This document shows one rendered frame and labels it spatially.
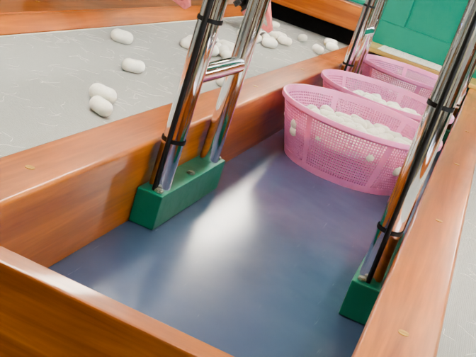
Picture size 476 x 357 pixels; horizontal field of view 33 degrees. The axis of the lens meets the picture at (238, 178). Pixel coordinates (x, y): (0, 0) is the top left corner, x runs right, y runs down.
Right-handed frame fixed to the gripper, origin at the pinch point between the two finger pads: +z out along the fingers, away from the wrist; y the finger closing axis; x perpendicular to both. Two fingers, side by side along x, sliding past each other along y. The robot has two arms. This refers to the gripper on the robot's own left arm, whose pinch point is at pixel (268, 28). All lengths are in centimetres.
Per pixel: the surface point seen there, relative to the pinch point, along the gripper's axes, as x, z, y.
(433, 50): -26, 24, 41
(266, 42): -2.0, 4.2, -14.2
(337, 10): -9.8, 1.4, 34.8
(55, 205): -13, 20, -131
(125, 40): 5, -3, -65
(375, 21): -22.7, 11.6, 0.0
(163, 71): -2, 6, -71
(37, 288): -16, 25, -142
